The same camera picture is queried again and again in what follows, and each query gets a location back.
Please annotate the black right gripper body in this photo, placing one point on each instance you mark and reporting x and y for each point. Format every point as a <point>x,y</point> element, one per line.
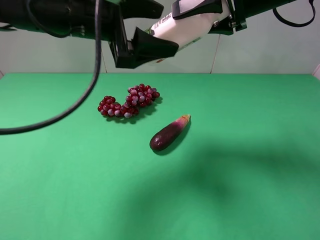
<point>231,20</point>

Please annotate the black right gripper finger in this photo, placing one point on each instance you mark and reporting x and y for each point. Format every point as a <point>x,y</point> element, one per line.
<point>181,9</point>

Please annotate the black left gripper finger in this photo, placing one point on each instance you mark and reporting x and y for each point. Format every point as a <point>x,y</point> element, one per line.
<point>147,48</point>
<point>144,9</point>

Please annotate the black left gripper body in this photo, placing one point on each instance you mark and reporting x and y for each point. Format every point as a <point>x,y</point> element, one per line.
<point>121,48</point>

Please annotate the white milk bottle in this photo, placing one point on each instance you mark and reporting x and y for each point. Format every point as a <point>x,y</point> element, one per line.
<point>184,31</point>

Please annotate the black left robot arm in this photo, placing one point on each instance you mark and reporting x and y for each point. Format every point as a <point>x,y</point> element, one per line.
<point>76,18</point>

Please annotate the red purple grape bunch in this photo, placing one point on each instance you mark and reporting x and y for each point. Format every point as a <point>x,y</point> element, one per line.
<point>139,96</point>

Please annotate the purple eggplant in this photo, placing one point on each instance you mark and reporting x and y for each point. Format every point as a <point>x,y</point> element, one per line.
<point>166,136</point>

